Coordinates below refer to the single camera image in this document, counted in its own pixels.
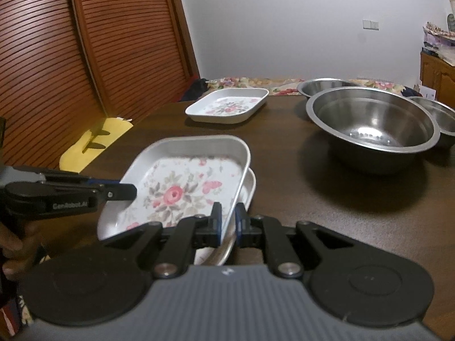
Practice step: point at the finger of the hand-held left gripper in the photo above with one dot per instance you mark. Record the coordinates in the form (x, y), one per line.
(121, 191)
(103, 183)

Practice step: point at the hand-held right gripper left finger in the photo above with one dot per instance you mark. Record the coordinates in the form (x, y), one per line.
(215, 222)

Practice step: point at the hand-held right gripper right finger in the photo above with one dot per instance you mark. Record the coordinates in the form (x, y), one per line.
(240, 222)

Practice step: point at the floral rectangular plate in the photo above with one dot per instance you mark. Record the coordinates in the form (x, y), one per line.
(177, 184)
(249, 188)
(227, 106)

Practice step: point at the medium steel bowl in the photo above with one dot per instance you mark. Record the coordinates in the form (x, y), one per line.
(320, 86)

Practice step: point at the person's left hand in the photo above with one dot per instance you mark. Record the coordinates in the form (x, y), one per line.
(10, 247)

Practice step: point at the yellow mat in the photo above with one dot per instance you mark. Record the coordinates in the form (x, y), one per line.
(78, 156)

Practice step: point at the patterned cloth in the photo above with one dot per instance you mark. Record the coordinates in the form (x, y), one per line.
(12, 318)

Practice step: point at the dark cloth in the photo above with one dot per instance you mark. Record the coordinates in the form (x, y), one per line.
(195, 90)

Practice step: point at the floral blanket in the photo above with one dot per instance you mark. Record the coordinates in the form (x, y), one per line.
(241, 82)

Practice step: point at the large steel bowl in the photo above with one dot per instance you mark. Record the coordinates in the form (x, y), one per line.
(369, 124)

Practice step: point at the brown wardrobe side panel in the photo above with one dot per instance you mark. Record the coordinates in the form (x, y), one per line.
(185, 35)

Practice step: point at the dark blue bedsheet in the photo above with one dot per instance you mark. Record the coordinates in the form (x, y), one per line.
(412, 91)

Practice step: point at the cardboard box with white paper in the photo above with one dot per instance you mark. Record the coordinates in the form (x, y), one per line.
(427, 93)

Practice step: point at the small steel bowl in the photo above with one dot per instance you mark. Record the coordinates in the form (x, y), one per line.
(442, 117)

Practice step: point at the wooden cabinet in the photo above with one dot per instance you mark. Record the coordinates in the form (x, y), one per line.
(439, 78)

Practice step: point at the pile of papers and bags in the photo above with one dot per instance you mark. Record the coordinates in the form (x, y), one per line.
(439, 42)

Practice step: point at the grey fan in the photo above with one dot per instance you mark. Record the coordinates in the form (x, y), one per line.
(450, 23)

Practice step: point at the white wall switch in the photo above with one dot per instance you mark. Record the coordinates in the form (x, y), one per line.
(371, 24)

